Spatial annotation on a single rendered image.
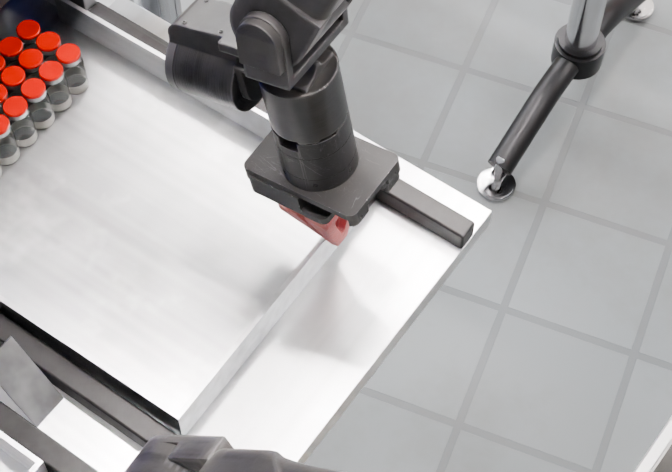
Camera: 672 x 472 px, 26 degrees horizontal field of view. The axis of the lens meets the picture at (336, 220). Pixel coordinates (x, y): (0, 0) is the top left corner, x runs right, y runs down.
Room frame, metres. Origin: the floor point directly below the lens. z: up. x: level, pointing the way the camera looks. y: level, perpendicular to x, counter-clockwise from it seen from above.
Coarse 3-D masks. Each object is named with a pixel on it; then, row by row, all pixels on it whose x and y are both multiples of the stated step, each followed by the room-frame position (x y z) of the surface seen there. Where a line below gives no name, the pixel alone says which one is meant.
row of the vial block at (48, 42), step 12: (48, 36) 0.79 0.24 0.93; (48, 48) 0.77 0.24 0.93; (24, 60) 0.76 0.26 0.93; (36, 60) 0.76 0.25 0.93; (48, 60) 0.77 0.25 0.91; (12, 72) 0.75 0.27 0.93; (24, 72) 0.75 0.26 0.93; (36, 72) 0.76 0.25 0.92; (0, 84) 0.73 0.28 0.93; (12, 84) 0.73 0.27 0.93; (0, 96) 0.72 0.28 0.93; (0, 108) 0.72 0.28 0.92
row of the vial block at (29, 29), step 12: (24, 24) 0.80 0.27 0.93; (36, 24) 0.80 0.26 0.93; (24, 36) 0.79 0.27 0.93; (36, 36) 0.79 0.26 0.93; (0, 48) 0.77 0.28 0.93; (12, 48) 0.77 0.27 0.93; (24, 48) 0.78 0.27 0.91; (36, 48) 0.78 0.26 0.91; (0, 60) 0.76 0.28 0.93; (12, 60) 0.77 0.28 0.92; (0, 72) 0.75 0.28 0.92
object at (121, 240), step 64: (64, 0) 0.84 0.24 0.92; (128, 64) 0.79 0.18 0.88; (64, 128) 0.72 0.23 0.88; (128, 128) 0.72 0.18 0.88; (192, 128) 0.72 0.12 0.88; (256, 128) 0.72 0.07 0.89; (0, 192) 0.66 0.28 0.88; (64, 192) 0.66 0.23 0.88; (128, 192) 0.66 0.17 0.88; (192, 192) 0.66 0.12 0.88; (0, 256) 0.60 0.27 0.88; (64, 256) 0.60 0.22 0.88; (128, 256) 0.60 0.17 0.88; (192, 256) 0.60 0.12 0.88; (256, 256) 0.60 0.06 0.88; (320, 256) 0.59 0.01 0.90; (64, 320) 0.54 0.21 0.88; (128, 320) 0.54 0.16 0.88; (192, 320) 0.54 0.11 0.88; (256, 320) 0.52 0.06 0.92; (128, 384) 0.47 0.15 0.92; (192, 384) 0.48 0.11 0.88
